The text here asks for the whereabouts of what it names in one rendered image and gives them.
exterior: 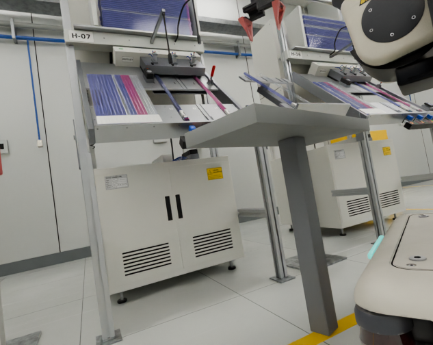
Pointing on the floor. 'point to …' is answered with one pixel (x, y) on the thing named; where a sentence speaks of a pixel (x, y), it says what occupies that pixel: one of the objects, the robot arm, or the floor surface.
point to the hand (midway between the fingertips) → (264, 33)
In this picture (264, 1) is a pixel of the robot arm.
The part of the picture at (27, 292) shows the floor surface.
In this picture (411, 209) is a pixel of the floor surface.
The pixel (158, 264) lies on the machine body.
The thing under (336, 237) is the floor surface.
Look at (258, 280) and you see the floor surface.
